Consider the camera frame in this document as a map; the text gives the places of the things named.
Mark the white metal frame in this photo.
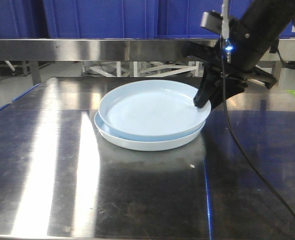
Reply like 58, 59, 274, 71
81, 61, 204, 77

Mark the light blue plate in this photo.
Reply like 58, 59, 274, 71
98, 79, 212, 142
94, 112, 206, 152

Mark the large blue crate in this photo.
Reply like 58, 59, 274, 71
156, 0, 253, 40
43, 0, 159, 39

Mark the blue crate with label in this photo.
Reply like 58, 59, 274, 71
277, 0, 295, 39

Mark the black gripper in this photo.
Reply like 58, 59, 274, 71
182, 41, 277, 110

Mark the black camera cable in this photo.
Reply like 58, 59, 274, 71
218, 0, 295, 240

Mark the large blue crate middle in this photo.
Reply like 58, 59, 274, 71
156, 0, 253, 40

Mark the large blue crate left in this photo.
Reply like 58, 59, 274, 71
43, 0, 159, 39

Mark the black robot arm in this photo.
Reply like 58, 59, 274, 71
182, 0, 295, 109

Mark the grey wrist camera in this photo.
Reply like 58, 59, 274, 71
200, 10, 238, 35

